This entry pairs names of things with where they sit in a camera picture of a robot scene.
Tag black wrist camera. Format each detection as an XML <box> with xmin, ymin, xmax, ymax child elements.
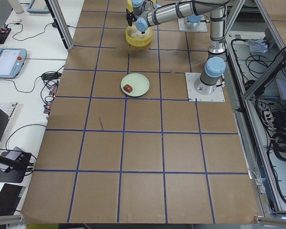
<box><xmin>126</xmin><ymin>9</ymin><xmax>136</xmax><ymax>27</ymax></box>

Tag yellow steamer layer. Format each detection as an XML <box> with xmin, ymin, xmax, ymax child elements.
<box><xmin>127</xmin><ymin>0</ymin><xmax>157</xmax><ymax>8</ymax></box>
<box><xmin>125</xmin><ymin>26</ymin><xmax>153</xmax><ymax>48</ymax></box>

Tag white keyboard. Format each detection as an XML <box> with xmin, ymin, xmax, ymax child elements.
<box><xmin>0</xmin><ymin>102</ymin><xmax>22</xmax><ymax>125</ymax></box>

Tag aluminium frame post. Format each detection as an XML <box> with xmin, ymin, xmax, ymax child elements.
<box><xmin>45</xmin><ymin>0</ymin><xmax>74</xmax><ymax>50</ymax></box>

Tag far blue teach pendant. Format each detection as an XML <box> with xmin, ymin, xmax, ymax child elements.
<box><xmin>27</xmin><ymin>0</ymin><xmax>50</xmax><ymax>14</ymax></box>

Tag black power adapter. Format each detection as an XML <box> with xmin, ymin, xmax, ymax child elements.
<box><xmin>41</xmin><ymin>72</ymin><xmax>61</xmax><ymax>81</ymax></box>

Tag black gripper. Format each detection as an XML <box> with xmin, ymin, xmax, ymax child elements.
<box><xmin>139</xmin><ymin>23</ymin><xmax>148</xmax><ymax>34</ymax></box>

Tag brown bun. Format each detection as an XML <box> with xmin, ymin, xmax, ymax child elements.
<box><xmin>123</xmin><ymin>84</ymin><xmax>133</xmax><ymax>93</ymax></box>

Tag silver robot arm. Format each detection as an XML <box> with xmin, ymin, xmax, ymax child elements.
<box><xmin>126</xmin><ymin>0</ymin><xmax>229</xmax><ymax>95</ymax></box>

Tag coiled black cables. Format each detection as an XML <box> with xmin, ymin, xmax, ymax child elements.
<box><xmin>264</xmin><ymin>130</ymin><xmax>286</xmax><ymax>163</ymax></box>

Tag light green plate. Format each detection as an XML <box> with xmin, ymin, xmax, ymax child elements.
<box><xmin>121</xmin><ymin>73</ymin><xmax>150</xmax><ymax>97</ymax></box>

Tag blue teach pendant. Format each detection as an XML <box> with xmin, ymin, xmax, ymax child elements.
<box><xmin>27</xmin><ymin>0</ymin><xmax>50</xmax><ymax>14</ymax></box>
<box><xmin>0</xmin><ymin>48</ymin><xmax>27</xmax><ymax>79</ymax></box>

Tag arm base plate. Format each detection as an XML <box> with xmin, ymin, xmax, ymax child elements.
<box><xmin>178</xmin><ymin>15</ymin><xmax>207</xmax><ymax>33</ymax></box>
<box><xmin>185</xmin><ymin>73</ymin><xmax>225</xmax><ymax>103</ymax></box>

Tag black camera stand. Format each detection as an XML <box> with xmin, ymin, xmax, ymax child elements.
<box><xmin>0</xmin><ymin>147</ymin><xmax>32</xmax><ymax>184</ymax></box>

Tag near blue teach pendant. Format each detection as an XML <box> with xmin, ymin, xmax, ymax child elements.
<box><xmin>0</xmin><ymin>48</ymin><xmax>27</xmax><ymax>79</ymax></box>

